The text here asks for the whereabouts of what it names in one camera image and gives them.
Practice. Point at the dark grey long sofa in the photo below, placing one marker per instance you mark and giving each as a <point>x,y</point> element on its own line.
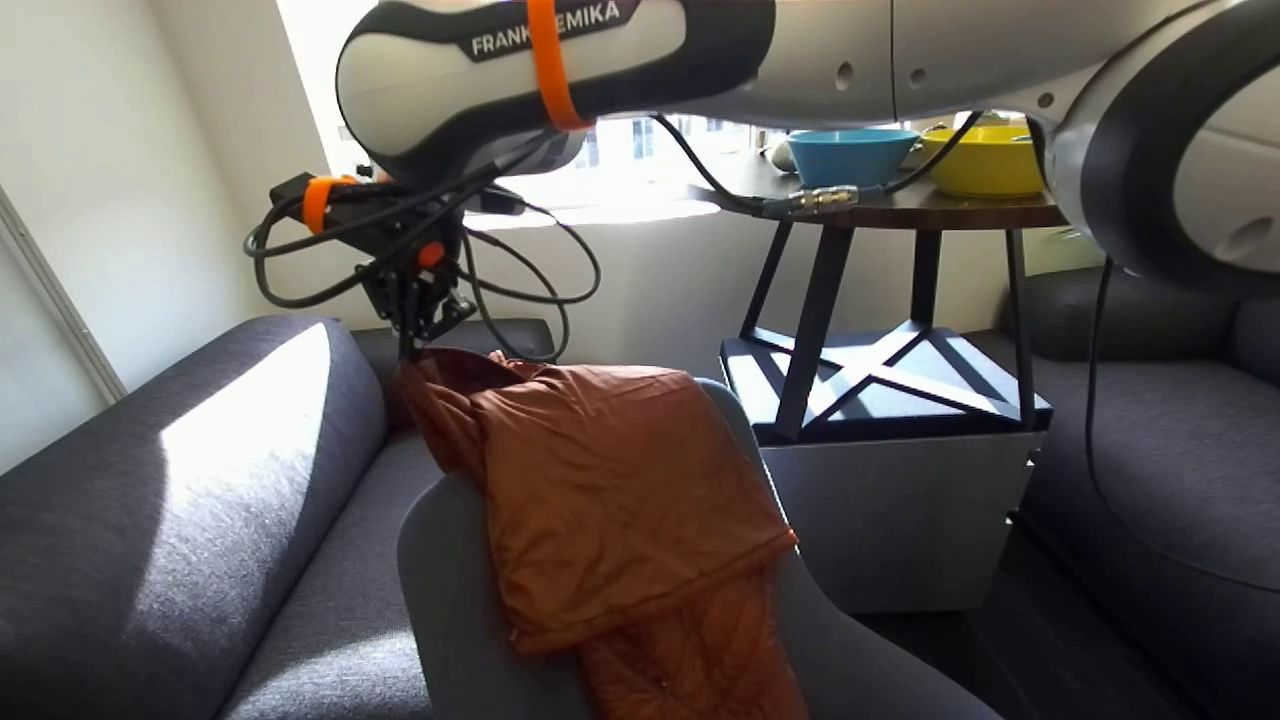
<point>200,533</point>

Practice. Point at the blue bowl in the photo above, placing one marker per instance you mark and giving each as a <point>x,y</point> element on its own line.
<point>851,157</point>

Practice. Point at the dark grey corner sofa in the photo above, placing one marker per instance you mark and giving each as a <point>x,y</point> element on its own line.
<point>1173,453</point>

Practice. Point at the white cabinet with dark cushion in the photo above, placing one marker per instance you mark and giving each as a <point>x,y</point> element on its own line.
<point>905,523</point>

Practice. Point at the orange jersey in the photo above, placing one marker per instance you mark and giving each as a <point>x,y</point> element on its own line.
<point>626,523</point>

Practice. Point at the round dark wooden table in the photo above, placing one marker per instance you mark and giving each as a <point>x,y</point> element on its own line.
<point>933,211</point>

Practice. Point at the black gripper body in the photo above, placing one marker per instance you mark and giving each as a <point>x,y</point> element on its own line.
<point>416,264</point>

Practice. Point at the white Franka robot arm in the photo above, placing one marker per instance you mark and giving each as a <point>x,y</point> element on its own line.
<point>864,53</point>

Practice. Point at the yellow bowl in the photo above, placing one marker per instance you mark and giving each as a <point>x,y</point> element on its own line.
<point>994,166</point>

